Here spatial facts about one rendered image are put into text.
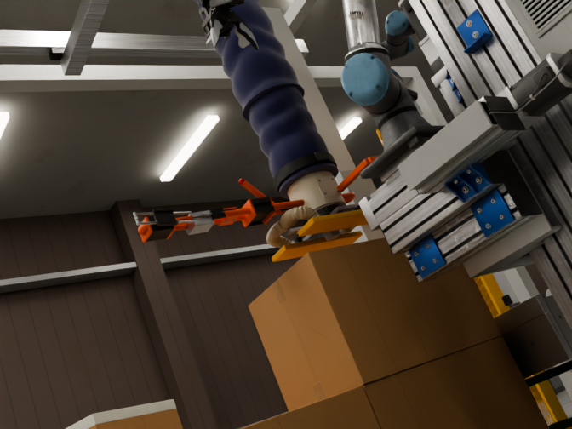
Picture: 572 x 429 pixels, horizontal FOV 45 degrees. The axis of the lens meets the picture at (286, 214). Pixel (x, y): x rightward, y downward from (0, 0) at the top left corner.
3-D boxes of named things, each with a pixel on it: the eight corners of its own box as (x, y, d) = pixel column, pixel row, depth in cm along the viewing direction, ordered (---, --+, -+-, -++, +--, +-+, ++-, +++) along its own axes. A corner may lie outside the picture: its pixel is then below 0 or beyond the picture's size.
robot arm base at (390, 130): (449, 133, 184) (433, 102, 188) (413, 133, 175) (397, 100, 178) (412, 163, 195) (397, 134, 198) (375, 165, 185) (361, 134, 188)
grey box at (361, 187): (383, 218, 388) (361, 173, 398) (388, 213, 384) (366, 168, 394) (357, 222, 376) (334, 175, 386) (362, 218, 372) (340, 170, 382)
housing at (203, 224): (207, 232, 215) (203, 220, 216) (215, 222, 210) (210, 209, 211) (187, 236, 211) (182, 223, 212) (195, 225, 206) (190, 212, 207)
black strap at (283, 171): (317, 191, 256) (312, 182, 257) (350, 157, 238) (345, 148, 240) (266, 198, 243) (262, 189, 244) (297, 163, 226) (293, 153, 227)
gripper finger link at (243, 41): (254, 55, 208) (231, 35, 207) (264, 42, 204) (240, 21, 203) (249, 60, 206) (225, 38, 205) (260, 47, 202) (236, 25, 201)
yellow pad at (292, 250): (348, 247, 254) (343, 235, 256) (363, 234, 247) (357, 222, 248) (272, 262, 235) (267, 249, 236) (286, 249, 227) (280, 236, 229)
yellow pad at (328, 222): (377, 222, 240) (371, 210, 242) (394, 208, 232) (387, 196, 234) (299, 237, 220) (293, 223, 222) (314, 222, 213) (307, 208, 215)
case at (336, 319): (425, 374, 250) (379, 275, 263) (503, 334, 220) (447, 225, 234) (293, 423, 215) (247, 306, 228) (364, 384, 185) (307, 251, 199)
